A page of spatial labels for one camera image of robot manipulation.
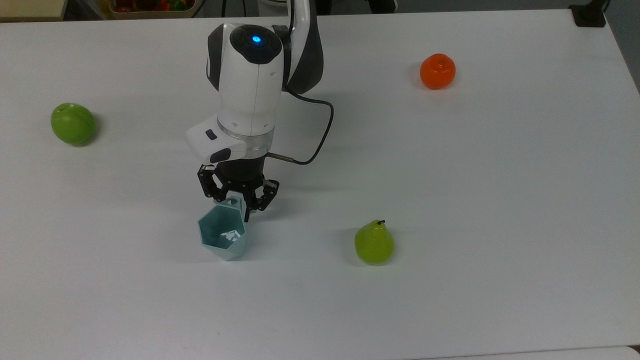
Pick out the black table clamp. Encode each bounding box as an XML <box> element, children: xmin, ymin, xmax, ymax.
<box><xmin>569</xmin><ymin>0</ymin><xmax>609</xmax><ymax>28</ymax></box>

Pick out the beige wooden board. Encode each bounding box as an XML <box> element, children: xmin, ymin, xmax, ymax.
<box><xmin>0</xmin><ymin>0</ymin><xmax>69</xmax><ymax>22</ymax></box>

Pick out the yellow-green toy pear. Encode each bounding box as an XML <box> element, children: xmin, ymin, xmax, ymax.
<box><xmin>354</xmin><ymin>219</ymin><xmax>395</xmax><ymax>266</ymax></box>

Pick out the orange toy fruit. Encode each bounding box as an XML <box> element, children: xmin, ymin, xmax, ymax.
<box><xmin>419</xmin><ymin>53</ymin><xmax>457</xmax><ymax>91</ymax></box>

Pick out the light blue faceted mug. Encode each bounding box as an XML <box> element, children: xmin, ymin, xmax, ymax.
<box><xmin>197</xmin><ymin>197</ymin><xmax>249</xmax><ymax>262</ymax></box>

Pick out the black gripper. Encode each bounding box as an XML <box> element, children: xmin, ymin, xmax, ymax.
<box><xmin>197</xmin><ymin>156</ymin><xmax>280</xmax><ymax>223</ymax></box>

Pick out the box of colourful toys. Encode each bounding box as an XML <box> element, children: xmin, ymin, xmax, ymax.
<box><xmin>107</xmin><ymin>0</ymin><xmax>203</xmax><ymax>20</ymax></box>

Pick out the dark gripper cable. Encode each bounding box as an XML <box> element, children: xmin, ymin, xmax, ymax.
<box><xmin>265</xmin><ymin>10</ymin><xmax>335</xmax><ymax>166</ymax></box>

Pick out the green toy apple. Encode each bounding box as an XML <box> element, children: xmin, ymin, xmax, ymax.
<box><xmin>50</xmin><ymin>102</ymin><xmax>97</xmax><ymax>147</ymax></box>

